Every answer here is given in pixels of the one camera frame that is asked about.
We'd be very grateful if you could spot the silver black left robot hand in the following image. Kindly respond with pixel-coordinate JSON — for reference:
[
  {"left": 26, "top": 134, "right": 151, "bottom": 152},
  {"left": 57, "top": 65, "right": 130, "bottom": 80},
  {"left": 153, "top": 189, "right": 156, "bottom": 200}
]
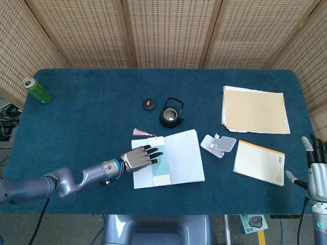
[{"left": 120, "top": 144, "right": 164, "bottom": 174}]

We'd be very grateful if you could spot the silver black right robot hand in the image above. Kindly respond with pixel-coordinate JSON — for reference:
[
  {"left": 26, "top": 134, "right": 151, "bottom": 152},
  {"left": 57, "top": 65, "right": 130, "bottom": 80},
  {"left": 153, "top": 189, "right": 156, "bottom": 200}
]
[{"left": 285, "top": 134, "right": 327, "bottom": 202}]

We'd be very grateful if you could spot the teal cream bookmark with tassel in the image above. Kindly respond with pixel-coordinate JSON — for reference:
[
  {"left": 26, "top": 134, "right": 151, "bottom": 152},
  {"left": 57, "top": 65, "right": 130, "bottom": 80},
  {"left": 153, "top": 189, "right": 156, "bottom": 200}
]
[{"left": 132, "top": 128, "right": 171, "bottom": 186}]

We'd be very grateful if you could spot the open lined white notebook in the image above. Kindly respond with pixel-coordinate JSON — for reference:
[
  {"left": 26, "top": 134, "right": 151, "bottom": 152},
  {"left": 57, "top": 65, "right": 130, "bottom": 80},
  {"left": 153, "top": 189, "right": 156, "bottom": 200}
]
[{"left": 131, "top": 129, "right": 206, "bottom": 190}]

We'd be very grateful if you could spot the black cast iron teapot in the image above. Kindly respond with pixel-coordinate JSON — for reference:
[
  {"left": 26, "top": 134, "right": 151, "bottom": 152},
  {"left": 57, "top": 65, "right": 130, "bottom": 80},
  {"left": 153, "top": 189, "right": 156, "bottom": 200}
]
[{"left": 159, "top": 97, "right": 185, "bottom": 128}]

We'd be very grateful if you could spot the black teapot lid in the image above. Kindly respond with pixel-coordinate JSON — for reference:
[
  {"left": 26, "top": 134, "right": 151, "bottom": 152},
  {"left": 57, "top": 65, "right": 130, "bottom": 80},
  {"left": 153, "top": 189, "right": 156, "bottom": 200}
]
[{"left": 142, "top": 98, "right": 157, "bottom": 111}]

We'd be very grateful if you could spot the dark blue tablecloth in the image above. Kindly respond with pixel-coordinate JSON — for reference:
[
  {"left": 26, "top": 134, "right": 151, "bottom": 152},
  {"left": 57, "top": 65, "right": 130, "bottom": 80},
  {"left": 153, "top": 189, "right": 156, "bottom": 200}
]
[{"left": 0, "top": 68, "right": 319, "bottom": 215}]

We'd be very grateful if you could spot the cream notepad with orange binding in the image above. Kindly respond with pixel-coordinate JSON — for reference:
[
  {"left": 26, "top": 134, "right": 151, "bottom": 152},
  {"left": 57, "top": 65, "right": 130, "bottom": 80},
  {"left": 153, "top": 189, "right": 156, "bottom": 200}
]
[{"left": 232, "top": 139, "right": 286, "bottom": 187}]

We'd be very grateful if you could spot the grey blue robot torso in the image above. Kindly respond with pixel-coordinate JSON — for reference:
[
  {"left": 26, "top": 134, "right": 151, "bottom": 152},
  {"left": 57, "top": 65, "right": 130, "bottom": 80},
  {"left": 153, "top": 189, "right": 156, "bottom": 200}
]
[{"left": 102, "top": 214, "right": 213, "bottom": 245}]

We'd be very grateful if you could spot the teal product box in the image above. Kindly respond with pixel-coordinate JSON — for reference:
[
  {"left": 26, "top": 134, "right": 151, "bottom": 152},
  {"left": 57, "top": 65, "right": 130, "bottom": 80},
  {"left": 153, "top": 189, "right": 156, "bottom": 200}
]
[{"left": 235, "top": 214, "right": 269, "bottom": 235}]

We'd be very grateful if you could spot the white folding phone stand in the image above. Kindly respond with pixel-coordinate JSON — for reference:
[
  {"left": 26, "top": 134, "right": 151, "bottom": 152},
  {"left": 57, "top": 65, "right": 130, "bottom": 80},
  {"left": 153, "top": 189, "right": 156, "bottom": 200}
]
[{"left": 200, "top": 132, "right": 237, "bottom": 159}]

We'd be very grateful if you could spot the stack of beige folders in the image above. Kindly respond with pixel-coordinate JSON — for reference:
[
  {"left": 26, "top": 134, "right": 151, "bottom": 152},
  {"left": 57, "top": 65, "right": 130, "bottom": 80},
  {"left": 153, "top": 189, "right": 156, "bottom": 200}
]
[{"left": 221, "top": 85, "right": 291, "bottom": 135}]

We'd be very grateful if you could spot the woven wooden folding screen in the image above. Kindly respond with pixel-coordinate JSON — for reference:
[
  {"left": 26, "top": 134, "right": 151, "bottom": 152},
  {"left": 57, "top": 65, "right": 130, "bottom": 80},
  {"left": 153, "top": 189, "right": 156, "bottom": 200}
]
[{"left": 0, "top": 0, "right": 327, "bottom": 143}]

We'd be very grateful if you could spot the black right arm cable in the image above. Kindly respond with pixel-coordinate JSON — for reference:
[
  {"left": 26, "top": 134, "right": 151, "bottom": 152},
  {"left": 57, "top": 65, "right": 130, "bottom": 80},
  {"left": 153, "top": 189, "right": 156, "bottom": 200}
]
[{"left": 296, "top": 196, "right": 314, "bottom": 245}]

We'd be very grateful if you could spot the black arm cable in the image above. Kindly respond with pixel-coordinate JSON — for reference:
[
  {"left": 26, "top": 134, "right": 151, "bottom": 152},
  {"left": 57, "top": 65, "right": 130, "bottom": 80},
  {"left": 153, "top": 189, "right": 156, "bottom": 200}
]
[
  {"left": 296, "top": 196, "right": 314, "bottom": 245},
  {"left": 27, "top": 198, "right": 51, "bottom": 245}
]

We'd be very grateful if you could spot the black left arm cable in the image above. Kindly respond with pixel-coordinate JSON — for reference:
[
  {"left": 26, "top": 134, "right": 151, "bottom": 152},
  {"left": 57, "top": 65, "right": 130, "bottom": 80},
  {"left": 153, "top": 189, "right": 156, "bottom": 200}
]
[{"left": 27, "top": 198, "right": 51, "bottom": 245}]

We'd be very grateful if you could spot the bundle of floor cables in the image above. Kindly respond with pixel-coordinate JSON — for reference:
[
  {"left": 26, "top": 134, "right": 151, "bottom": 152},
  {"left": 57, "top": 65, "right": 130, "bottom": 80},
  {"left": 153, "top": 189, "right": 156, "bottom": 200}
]
[{"left": 0, "top": 102, "right": 21, "bottom": 141}]

